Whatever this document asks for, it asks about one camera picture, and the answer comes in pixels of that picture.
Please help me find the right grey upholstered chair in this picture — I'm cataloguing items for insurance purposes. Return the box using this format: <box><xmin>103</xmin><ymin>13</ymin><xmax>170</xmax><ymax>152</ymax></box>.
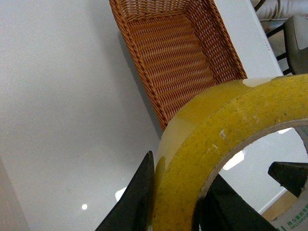
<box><xmin>250</xmin><ymin>0</ymin><xmax>308</xmax><ymax>75</ymax></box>

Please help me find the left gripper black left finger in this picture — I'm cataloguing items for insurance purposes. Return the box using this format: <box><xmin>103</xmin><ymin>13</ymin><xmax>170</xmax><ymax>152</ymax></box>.
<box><xmin>96</xmin><ymin>151</ymin><xmax>154</xmax><ymax>231</ymax></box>

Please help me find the brown wicker basket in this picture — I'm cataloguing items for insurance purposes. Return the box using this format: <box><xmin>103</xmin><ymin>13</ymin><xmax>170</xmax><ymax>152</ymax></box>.
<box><xmin>110</xmin><ymin>0</ymin><xmax>247</xmax><ymax>129</ymax></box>

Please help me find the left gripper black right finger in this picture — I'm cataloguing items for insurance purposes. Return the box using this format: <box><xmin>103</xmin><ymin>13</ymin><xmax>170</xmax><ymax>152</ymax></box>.
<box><xmin>194</xmin><ymin>162</ymin><xmax>308</xmax><ymax>231</ymax></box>

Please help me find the clear packing tape roll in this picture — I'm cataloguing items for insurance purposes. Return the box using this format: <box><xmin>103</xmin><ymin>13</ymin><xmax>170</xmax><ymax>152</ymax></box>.
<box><xmin>151</xmin><ymin>74</ymin><xmax>308</xmax><ymax>231</ymax></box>

